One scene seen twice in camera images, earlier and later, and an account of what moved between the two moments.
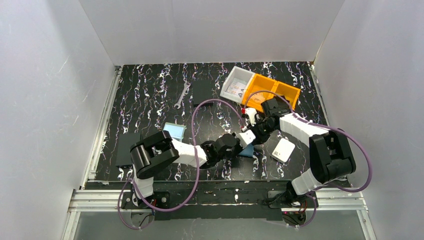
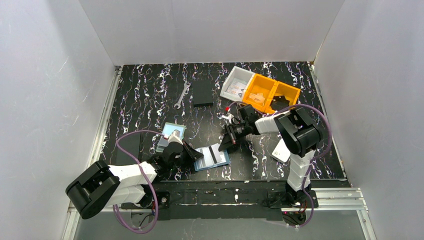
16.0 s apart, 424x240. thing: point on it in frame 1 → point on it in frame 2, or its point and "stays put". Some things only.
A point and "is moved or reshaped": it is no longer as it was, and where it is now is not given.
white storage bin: x=236 y=84 stays put
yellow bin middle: x=259 y=90 stays put
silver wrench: x=186 y=85 stays put
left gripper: x=240 y=145 → x=187 y=151
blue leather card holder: x=248 y=151 is moved or reshaped
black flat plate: x=125 y=141 stays put
